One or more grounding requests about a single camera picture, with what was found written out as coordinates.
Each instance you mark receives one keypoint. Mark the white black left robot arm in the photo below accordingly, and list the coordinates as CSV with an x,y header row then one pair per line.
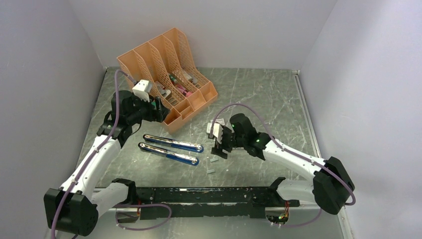
x,y
74,207

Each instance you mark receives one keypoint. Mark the orange plastic file organizer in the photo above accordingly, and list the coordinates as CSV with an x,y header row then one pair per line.
x,y
154,60

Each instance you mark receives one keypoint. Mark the grey white stapler remover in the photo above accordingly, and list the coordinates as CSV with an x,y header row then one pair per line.
x,y
163,90

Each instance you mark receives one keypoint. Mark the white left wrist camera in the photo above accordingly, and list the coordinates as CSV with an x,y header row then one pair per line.
x,y
142,90

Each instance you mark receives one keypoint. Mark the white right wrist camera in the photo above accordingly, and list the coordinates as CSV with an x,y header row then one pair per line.
x,y
216,130

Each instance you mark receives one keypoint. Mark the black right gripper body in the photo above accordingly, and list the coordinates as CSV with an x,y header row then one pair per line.
x,y
229,140

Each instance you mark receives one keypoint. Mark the small staple box sleeve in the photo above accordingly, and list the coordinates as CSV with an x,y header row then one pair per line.
x,y
220,121

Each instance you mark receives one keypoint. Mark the blue metal stapler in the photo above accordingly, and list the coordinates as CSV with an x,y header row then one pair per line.
x,y
168,153

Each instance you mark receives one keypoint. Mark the pink marker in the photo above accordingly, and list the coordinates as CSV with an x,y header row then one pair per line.
x,y
183,90

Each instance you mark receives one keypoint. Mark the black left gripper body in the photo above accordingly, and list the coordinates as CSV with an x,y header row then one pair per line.
x,y
143,110

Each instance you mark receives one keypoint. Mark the green capped marker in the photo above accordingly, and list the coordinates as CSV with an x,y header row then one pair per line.
x,y
173,79

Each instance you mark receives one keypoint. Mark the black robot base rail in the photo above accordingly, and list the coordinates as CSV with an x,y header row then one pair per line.
x,y
207,201

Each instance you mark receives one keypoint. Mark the grey white item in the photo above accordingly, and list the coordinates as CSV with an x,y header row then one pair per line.
x,y
190,78

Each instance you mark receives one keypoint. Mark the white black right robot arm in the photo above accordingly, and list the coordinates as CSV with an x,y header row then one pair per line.
x,y
325,181

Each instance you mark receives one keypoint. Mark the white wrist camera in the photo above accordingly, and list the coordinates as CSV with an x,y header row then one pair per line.
x,y
216,130
142,90

